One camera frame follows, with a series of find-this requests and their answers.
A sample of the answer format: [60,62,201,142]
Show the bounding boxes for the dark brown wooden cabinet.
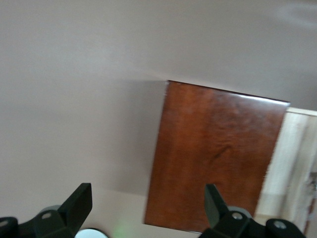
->
[143,79,291,234]

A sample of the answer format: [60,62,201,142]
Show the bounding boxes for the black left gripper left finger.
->
[0,182,93,238]

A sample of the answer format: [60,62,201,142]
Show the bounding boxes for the light wood drawer white handle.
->
[254,106,317,238]

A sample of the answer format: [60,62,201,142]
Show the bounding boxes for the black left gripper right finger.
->
[198,183,307,238]

